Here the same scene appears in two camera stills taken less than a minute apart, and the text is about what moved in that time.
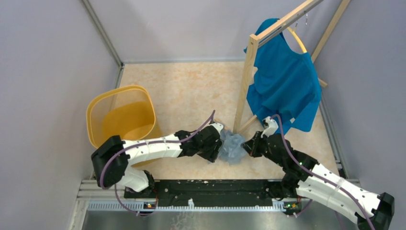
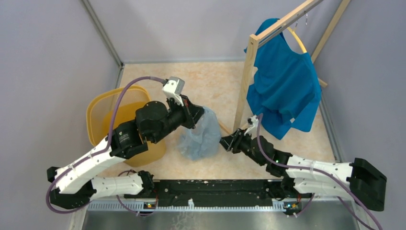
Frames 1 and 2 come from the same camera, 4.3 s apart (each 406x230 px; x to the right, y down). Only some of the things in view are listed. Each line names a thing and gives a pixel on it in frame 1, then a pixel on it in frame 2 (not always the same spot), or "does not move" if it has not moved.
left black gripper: (212, 155) to (192, 113)
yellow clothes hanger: (303, 48) does not move
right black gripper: (252, 145) to (238, 136)
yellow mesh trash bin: (129, 113) does not move
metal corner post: (107, 40) does not move
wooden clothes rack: (253, 46) does not move
